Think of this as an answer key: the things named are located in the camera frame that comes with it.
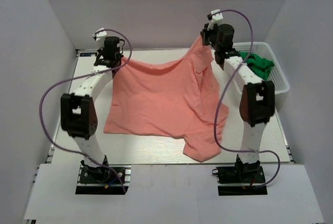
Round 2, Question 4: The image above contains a pink t-shirt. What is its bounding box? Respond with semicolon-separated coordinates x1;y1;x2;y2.
104;38;229;162

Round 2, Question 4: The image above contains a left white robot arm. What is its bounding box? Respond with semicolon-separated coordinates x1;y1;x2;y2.
60;36;125;170

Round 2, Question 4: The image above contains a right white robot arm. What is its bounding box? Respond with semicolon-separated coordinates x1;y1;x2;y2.
200;23;275;173

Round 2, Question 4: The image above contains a green t-shirt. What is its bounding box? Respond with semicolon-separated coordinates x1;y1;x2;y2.
246;54;275;81

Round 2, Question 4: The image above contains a white plastic basket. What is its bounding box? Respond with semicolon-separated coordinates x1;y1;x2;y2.
231;42;290;95

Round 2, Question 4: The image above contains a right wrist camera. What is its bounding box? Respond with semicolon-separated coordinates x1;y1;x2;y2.
207;9;223;30

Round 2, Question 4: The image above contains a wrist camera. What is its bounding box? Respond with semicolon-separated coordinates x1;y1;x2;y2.
207;9;223;30
93;28;108;49

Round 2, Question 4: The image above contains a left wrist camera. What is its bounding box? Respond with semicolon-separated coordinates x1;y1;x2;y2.
93;28;108;49

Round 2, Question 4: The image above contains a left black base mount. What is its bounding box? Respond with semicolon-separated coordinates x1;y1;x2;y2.
75;160;131;195

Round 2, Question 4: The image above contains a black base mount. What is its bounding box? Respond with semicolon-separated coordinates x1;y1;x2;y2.
75;160;131;195
212;166;267;196

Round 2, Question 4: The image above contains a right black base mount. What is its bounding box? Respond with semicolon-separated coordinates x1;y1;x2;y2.
212;166;267;196

